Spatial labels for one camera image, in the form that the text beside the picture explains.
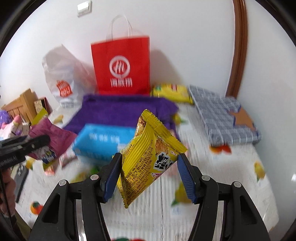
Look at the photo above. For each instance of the brown gift box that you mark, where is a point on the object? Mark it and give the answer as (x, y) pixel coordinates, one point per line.
(41, 103)

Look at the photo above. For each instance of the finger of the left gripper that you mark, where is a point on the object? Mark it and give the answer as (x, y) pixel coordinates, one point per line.
(12, 141)
(27, 145)

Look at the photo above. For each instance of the red paper shopping bag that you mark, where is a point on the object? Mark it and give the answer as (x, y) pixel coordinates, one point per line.
(122, 65)

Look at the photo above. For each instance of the magenta snack packet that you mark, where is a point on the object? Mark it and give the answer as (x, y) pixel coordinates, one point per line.
(60, 140)

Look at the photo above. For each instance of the person's left hand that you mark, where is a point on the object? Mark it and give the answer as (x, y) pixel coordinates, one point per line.
(10, 186)

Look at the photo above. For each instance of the white wall switch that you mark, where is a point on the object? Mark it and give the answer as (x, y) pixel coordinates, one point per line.
(84, 8)

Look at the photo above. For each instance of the pink plush toy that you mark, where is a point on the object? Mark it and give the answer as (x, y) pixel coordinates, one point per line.
(12, 127)

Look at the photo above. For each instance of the brown wooden door frame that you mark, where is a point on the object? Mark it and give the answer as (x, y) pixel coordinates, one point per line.
(240, 48)

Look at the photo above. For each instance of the red snack packet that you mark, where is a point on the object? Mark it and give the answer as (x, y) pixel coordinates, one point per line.
(66, 158)

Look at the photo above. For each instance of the blue tissue pack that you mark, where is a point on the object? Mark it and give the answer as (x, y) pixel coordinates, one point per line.
(101, 142)

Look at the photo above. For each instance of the yellow chips bag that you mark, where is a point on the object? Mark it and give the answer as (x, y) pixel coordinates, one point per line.
(172, 92)

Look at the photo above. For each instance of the wooden furniture piece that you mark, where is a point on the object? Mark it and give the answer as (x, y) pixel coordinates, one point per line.
(22, 106)

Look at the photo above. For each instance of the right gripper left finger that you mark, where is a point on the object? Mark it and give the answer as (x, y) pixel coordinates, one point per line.
(73, 210)

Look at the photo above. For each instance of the white Miniso plastic bag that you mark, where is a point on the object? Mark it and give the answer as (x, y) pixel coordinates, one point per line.
(67, 78)

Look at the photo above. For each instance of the purple towel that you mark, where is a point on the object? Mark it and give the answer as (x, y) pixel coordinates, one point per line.
(121, 111)

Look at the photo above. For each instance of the grey checked cushion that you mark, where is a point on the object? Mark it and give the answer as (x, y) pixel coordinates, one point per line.
(225, 121)

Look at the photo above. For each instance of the yellow snack packet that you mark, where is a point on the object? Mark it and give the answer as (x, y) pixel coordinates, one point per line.
(151, 151)

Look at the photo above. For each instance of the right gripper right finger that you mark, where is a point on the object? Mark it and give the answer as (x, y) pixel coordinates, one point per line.
(241, 219)

